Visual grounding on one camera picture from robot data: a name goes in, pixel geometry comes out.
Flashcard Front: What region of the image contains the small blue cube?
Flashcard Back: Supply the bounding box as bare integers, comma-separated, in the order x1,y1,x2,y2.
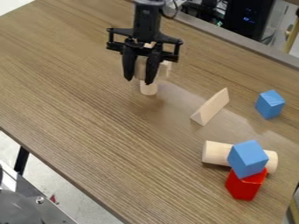
253,89,288,120

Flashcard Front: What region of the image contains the red block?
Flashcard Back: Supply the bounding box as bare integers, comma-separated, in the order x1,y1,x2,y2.
224,167,270,202

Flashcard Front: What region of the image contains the black computer tower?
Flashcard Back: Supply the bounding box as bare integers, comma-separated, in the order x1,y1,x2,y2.
224,0,277,42

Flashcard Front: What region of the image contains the upright wooden cylinder block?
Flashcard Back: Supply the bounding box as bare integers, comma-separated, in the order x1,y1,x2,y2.
134,56,161,96

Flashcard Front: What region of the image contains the small wooden block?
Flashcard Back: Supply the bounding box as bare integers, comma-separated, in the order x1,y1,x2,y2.
156,59,173,79

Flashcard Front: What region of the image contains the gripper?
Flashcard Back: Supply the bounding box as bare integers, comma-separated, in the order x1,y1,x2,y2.
105,25,185,86

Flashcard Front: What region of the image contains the large blue cube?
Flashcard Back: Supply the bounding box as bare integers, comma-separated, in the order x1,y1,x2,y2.
226,139,271,180

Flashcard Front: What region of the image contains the long wooden cylinder block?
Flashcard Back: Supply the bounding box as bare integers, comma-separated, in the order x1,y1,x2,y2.
200,140,281,175

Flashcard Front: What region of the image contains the wooden triangular prism block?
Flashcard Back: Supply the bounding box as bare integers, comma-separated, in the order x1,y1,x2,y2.
189,87,232,127

